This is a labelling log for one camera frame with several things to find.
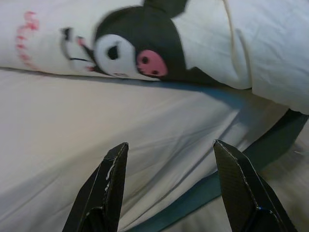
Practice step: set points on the dark green bed frame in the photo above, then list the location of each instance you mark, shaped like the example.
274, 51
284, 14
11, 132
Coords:
272, 142

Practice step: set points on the beige sheeted bed mattress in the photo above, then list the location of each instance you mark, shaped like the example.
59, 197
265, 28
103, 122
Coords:
72, 120

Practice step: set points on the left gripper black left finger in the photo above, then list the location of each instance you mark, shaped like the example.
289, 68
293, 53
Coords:
106, 193

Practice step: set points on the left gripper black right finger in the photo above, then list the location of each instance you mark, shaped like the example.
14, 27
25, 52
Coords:
246, 198

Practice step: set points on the white cartoon print blanket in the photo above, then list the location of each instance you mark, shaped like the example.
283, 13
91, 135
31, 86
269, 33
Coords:
205, 36

